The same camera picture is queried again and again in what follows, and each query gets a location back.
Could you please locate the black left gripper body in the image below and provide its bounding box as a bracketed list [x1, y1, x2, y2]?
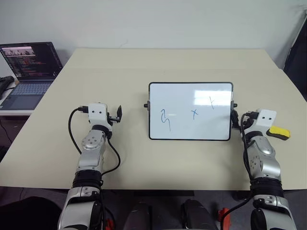
[106, 111, 120, 126]

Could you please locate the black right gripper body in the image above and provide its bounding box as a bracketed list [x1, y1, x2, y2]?
[237, 112, 251, 132]

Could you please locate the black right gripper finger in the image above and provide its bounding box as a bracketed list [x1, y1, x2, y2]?
[231, 109, 240, 131]

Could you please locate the yellow and black eraser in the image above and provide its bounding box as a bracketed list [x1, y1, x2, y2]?
[266, 126, 291, 140]

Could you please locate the black-framed whiteboard with stand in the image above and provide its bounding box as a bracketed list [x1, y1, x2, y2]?
[143, 81, 238, 141]

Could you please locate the open grey laptop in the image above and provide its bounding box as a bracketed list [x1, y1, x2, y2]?
[0, 42, 64, 111]

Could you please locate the large red-orange plastic part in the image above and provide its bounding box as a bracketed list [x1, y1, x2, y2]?
[217, 207, 231, 230]

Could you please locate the dark rounded shape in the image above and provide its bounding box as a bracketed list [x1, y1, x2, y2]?
[180, 198, 217, 230]

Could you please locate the black device beside laptop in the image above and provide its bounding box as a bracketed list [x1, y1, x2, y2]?
[0, 75, 15, 99]

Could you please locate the large dark rounded mass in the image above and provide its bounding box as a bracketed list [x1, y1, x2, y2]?
[0, 195, 59, 230]

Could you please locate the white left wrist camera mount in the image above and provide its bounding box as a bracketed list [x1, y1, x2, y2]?
[87, 103, 108, 126]

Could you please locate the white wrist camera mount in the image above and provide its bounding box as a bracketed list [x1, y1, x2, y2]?
[248, 109, 277, 133]
[87, 103, 108, 126]

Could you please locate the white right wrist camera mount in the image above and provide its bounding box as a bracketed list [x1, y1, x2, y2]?
[248, 109, 277, 133]

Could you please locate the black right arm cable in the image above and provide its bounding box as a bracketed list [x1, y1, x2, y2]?
[220, 111, 260, 222]

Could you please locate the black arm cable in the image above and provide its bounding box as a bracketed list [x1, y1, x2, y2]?
[220, 111, 260, 222]
[68, 104, 121, 177]

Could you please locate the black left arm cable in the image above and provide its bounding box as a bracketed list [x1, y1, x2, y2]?
[68, 104, 121, 177]

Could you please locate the dark panel by wall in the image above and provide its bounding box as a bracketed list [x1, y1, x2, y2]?
[283, 0, 307, 103]

